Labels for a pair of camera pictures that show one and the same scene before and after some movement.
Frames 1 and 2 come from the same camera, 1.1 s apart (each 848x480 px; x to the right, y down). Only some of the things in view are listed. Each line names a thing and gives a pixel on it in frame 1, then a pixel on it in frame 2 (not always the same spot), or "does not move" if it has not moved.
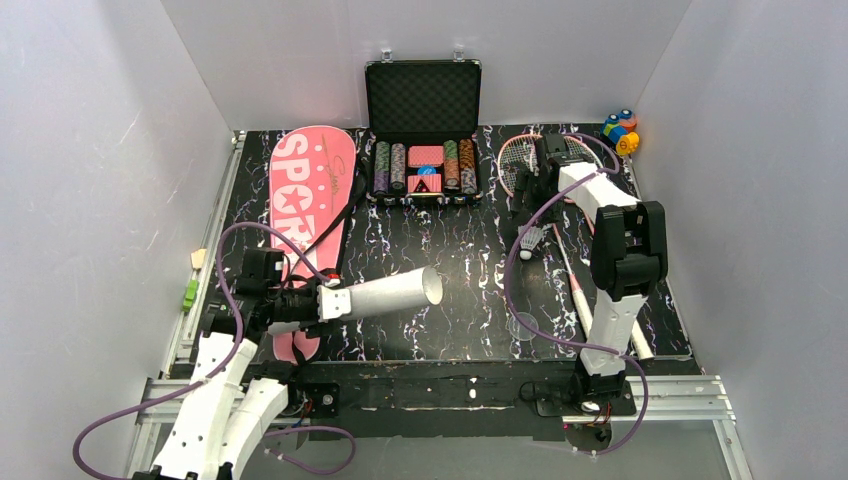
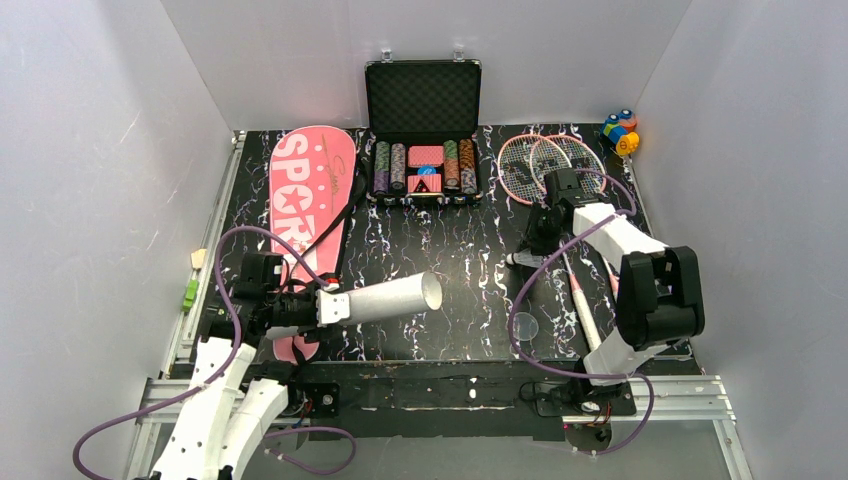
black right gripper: (532, 179) → (542, 225)
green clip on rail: (190, 295) does not move
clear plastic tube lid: (521, 331) does not move
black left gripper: (315, 303) does not move
